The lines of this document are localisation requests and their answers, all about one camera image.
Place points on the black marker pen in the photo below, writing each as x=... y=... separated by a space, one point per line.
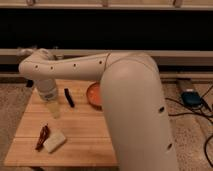
x=69 y=98

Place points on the wooden table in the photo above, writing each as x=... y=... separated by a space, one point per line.
x=87 y=139

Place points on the dried red chili pepper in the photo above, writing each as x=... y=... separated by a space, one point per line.
x=44 y=134

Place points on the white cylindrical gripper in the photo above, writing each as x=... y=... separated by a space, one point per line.
x=47 y=90

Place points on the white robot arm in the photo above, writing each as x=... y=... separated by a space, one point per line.
x=132 y=99

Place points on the blue power adapter box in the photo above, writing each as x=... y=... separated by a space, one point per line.
x=191 y=99

